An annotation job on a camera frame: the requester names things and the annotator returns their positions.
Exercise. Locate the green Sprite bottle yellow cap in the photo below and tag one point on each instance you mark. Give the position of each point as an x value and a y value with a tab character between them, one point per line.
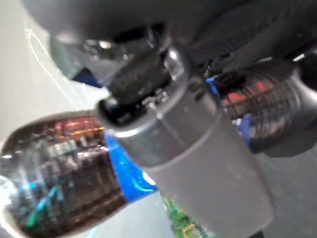
178	220

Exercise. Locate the Pepsi bottle blue label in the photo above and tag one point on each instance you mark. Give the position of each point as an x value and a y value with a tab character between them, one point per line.
62	161

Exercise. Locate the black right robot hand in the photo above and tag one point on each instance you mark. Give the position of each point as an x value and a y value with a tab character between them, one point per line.
188	161

